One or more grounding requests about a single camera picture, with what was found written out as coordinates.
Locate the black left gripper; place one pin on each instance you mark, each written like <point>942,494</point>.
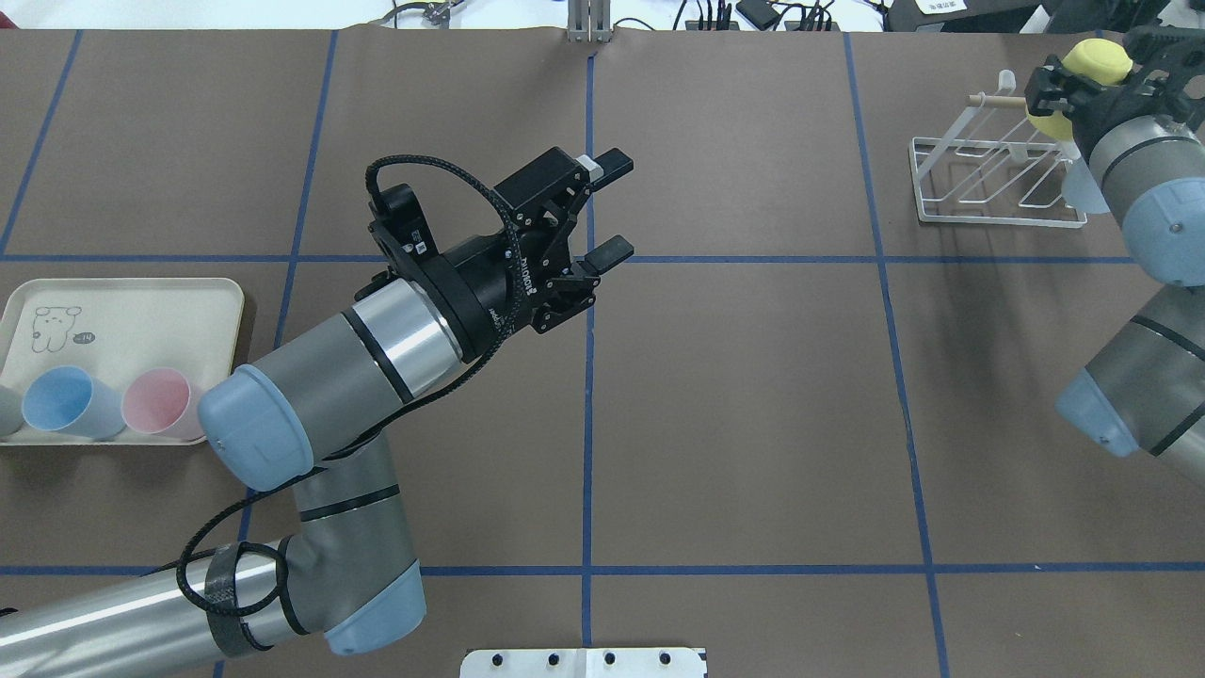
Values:
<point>486,280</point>

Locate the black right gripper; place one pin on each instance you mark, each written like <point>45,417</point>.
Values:
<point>1095,106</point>

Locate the yellow plastic cup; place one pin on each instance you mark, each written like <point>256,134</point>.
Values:
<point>1091,65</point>

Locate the light blue plastic cup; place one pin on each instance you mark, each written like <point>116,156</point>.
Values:
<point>1082,188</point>

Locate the grey plastic cup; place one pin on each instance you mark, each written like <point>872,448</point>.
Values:
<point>11,411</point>

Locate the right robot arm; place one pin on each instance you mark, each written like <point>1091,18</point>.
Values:
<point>1143,393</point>

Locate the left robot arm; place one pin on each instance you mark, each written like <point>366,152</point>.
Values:
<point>322,545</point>

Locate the pink plastic cup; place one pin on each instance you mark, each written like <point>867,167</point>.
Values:
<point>163,402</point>

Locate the cream serving tray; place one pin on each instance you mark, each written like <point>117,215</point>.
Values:
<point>116,329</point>

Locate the aluminium frame post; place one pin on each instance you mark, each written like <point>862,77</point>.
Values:
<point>589,21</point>

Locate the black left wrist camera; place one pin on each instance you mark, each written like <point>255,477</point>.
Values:
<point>401,231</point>

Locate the white wire cup rack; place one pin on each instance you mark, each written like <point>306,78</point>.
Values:
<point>992,167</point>

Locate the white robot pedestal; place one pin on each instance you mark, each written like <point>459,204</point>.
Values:
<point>586,662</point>

